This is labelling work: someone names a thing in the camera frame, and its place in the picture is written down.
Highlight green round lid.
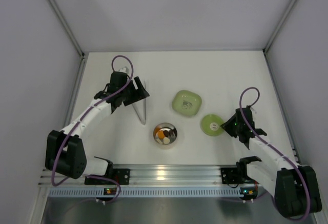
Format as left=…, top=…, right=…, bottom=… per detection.
left=200, top=114, right=224, bottom=136

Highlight metal serving tongs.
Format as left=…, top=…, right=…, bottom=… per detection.
left=132, top=79, right=148, bottom=126

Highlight orange round cookie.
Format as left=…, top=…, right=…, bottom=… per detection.
left=157, top=130, right=165, bottom=138

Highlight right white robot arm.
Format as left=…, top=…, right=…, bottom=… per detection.
left=221, top=106, right=322, bottom=218

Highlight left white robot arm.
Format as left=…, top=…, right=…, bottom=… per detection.
left=45, top=68, right=150, bottom=179

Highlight round steel lunch box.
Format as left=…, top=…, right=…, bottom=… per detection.
left=153, top=123, right=178, bottom=149

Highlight green square dish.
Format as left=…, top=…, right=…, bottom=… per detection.
left=172, top=90, right=202, bottom=117

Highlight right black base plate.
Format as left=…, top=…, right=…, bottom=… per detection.
left=220, top=167, right=245, bottom=185

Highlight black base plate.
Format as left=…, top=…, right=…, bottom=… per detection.
left=84, top=168, right=130, bottom=185
left=220, top=167, right=245, bottom=185

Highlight aluminium mounting rail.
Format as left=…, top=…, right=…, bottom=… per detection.
left=38, top=164, right=275, bottom=187

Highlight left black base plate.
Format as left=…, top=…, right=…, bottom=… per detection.
left=84, top=168, right=130, bottom=185

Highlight left aluminium frame post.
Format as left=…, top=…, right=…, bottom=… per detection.
left=34, top=0, right=87, bottom=58

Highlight aluminium frame post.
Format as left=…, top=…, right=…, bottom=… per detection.
left=34, top=0, right=87, bottom=58
left=262, top=0, right=315, bottom=53

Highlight slotted grey cable duct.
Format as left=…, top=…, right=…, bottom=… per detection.
left=48, top=187, right=262, bottom=198

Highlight right aluminium frame post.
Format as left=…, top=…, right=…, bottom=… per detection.
left=262, top=0, right=315, bottom=53

